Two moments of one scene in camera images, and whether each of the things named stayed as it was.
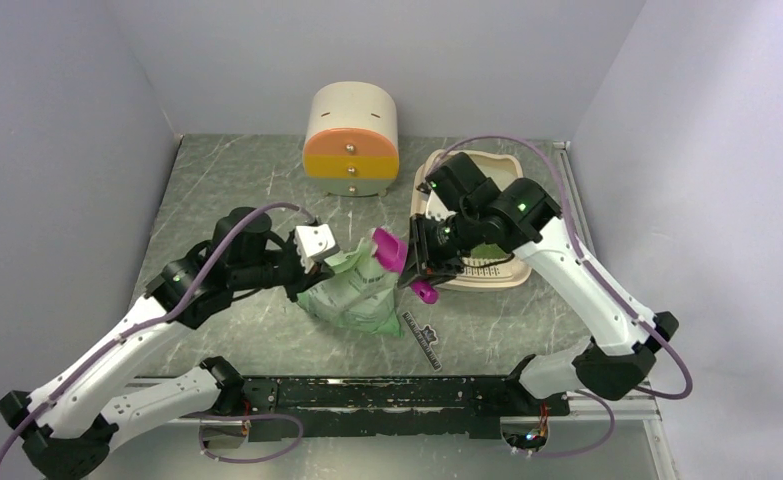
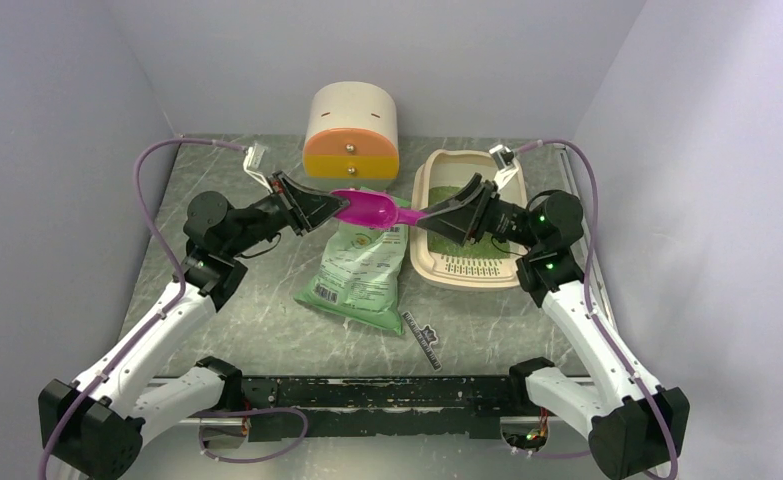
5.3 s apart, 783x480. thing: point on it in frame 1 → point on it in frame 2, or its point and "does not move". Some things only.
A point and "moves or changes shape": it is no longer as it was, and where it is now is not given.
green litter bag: [361, 292] moves or changes shape
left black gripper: [304, 281] → [311, 207]
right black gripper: [425, 264] → [467, 216]
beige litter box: [481, 271] does not move
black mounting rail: [387, 405] does not move
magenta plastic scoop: [391, 253] → [373, 210]
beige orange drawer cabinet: [353, 144] does not move
